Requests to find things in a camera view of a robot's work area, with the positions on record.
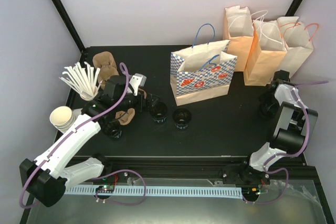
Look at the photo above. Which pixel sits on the white paper cup stack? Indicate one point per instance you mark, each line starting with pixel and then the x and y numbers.
pixel 62 118

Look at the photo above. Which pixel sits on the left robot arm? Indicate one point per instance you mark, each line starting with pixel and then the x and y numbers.
pixel 49 176

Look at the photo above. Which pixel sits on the brown cup carrier stack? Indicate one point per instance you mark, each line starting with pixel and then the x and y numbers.
pixel 107 65

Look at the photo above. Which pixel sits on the orange paper bag middle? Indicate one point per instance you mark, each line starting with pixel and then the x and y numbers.
pixel 266 54

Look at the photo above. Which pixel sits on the black coffee cup front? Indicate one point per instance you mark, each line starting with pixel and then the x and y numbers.
pixel 181 118

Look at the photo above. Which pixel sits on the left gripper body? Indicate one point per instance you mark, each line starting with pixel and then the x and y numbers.
pixel 140 106

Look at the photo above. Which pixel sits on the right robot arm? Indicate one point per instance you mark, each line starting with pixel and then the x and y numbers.
pixel 291 129

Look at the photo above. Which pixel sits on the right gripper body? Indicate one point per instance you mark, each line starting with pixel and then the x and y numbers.
pixel 271 103

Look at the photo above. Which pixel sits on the beige paper bag orange handles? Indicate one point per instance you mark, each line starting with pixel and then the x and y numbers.
pixel 298 41

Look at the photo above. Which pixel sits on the light blue cable duct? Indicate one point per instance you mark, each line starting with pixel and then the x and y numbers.
pixel 157 191

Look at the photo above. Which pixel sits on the orange paper bag white handles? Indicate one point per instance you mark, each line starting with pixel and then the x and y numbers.
pixel 239 30

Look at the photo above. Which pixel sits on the cup of white straws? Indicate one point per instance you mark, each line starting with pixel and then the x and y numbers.
pixel 83 80

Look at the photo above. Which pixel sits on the brown carrier half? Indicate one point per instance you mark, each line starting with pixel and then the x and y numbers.
pixel 125 117

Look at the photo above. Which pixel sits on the blue checkered paper bag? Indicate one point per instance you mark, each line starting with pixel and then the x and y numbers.
pixel 201 72

